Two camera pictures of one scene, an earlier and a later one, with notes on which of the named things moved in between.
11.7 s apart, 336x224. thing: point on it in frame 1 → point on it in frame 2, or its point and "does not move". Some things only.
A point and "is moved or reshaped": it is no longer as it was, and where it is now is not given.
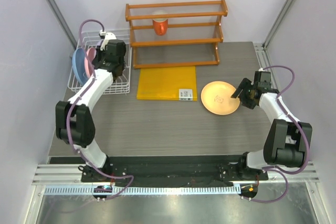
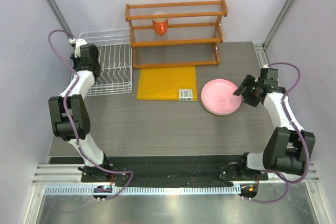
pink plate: (89, 61) is moved or reshaped
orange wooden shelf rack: (176, 34) does not move
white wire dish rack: (88, 39) does not move
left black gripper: (97, 59) → (75, 61)
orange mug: (160, 25) does not move
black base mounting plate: (161, 168) does not move
